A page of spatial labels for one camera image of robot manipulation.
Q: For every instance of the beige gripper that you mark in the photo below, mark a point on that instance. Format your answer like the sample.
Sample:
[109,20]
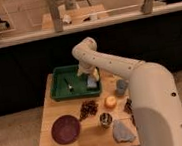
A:
[85,69]

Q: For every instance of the grey blue sponge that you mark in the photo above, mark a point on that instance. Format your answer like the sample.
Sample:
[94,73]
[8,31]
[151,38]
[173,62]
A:
[91,83]

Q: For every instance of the green plastic tray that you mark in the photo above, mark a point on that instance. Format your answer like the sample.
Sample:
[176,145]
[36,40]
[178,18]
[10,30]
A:
[66,84]

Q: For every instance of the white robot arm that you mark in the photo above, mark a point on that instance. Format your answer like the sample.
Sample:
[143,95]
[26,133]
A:
[156,105]

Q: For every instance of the purple bowl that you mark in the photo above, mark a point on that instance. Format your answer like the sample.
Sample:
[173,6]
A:
[65,129]

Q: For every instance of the small metal spoon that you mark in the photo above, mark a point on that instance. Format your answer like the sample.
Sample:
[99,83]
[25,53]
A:
[70,87]

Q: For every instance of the grey blue cup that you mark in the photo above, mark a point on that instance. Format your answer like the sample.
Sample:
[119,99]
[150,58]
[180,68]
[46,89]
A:
[121,86]

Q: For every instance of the bunch of dark grapes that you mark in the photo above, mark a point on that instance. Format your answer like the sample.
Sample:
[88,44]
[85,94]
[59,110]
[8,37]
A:
[88,108]

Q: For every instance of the orange yellow fruit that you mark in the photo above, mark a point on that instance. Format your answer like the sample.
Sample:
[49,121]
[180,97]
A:
[110,102]

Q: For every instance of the small metal cup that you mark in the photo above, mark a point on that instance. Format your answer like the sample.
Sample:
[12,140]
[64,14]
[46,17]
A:
[105,120]

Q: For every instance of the metal binder clip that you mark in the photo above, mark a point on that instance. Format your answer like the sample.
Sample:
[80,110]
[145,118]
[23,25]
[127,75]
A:
[127,106]

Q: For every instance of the grey blue cloth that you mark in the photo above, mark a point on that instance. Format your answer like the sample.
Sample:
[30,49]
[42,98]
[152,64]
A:
[121,133]

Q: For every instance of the wooden rail fixture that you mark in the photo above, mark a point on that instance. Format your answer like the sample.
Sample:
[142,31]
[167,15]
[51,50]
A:
[29,20]

